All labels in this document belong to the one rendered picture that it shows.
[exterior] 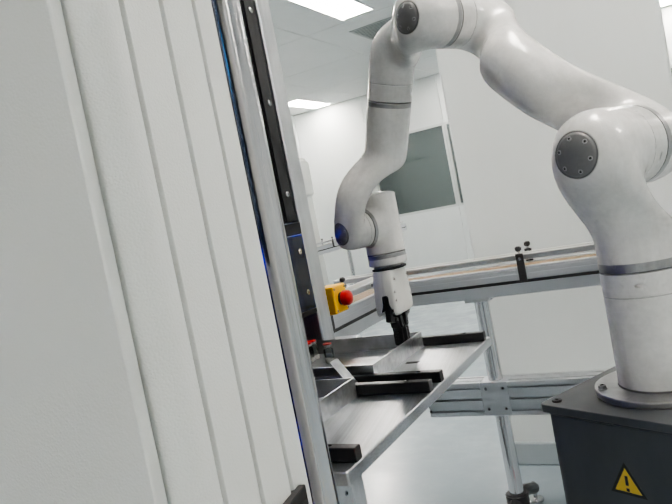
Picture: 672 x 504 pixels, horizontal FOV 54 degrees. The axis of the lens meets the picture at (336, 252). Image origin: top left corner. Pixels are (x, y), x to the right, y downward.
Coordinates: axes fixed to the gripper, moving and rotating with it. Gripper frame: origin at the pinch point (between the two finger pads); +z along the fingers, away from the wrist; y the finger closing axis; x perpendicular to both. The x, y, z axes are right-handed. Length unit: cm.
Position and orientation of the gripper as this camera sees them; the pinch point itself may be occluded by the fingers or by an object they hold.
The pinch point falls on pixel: (402, 335)
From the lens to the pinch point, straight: 144.7
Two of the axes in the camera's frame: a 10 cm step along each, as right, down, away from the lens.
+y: -4.7, 1.4, -8.7
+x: 8.6, -1.4, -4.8
